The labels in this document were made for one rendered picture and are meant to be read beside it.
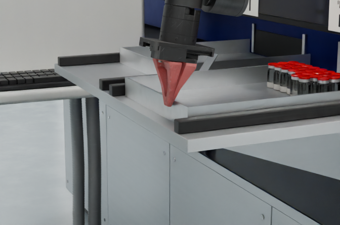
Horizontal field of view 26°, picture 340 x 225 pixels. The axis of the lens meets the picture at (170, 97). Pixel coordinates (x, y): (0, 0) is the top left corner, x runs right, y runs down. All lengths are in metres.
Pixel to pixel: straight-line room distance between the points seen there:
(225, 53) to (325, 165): 0.58
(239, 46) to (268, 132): 0.72
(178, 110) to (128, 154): 1.34
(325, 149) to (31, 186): 2.43
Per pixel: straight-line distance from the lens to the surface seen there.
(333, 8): 1.40
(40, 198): 3.41
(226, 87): 1.40
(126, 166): 2.48
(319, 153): 1.29
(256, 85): 1.43
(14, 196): 3.46
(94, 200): 2.25
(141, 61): 1.56
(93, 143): 2.20
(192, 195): 2.03
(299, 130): 1.15
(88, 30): 2.02
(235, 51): 1.81
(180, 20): 1.10
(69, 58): 1.65
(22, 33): 1.98
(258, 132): 1.11
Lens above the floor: 1.16
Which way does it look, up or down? 12 degrees down
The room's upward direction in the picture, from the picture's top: straight up
